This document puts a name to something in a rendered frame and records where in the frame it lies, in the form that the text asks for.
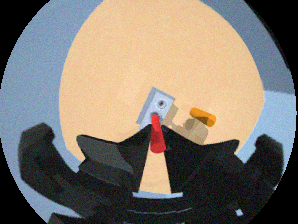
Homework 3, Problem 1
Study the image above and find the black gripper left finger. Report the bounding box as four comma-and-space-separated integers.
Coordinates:
76, 124, 152, 193

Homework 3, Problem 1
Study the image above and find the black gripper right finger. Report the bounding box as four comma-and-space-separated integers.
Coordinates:
161, 125, 241, 194

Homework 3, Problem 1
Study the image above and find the red peg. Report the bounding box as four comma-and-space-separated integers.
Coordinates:
150, 115, 166, 153

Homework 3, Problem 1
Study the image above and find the orange cylinder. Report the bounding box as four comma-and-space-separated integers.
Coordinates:
190, 108, 216, 127

